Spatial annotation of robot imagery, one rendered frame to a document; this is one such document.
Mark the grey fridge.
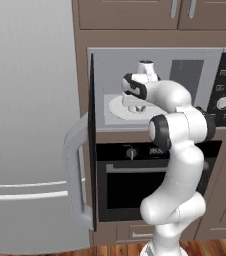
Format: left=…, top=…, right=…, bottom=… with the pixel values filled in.
left=0, top=0, right=92, bottom=255

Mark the white microwave turntable plate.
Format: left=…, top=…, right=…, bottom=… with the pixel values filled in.
left=108, top=94, right=166, bottom=122

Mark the grey oven handle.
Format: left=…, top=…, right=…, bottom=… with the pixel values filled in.
left=105, top=162, right=171, bottom=174

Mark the brown drawer front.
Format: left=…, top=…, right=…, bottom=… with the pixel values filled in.
left=115, top=221, right=160, bottom=243

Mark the grey fridge drawer handle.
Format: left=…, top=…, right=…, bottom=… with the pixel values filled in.
left=0, top=190, right=70, bottom=202

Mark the narrow brown cupboard door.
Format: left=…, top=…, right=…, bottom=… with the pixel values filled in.
left=178, top=0, right=226, bottom=32

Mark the black microwave door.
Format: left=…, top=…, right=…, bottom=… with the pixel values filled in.
left=87, top=53, right=98, bottom=232

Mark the grey cupboard door handle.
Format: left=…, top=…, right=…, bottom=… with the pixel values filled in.
left=169, top=0, right=180, bottom=20
left=187, top=0, right=198, bottom=20

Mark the grey microwave oven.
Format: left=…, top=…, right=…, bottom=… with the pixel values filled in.
left=86, top=46, right=226, bottom=133

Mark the grey oven knob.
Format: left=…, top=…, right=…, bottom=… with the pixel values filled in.
left=125, top=147, right=138, bottom=161

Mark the black built-in oven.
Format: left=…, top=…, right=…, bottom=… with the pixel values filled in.
left=95, top=139, right=223, bottom=224

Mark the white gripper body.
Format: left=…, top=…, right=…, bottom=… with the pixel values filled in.
left=120, top=94, right=149, bottom=109

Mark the white microwave knob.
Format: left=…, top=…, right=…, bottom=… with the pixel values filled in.
left=216, top=96, right=226, bottom=111

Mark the grey fridge door handle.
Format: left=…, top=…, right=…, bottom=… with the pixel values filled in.
left=0, top=180, right=68, bottom=189

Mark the wide brown cupboard door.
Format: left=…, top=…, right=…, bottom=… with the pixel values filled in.
left=77, top=0, right=183, bottom=31

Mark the grey microwave door handle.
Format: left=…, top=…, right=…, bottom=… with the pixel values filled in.
left=62, top=112, right=95, bottom=232

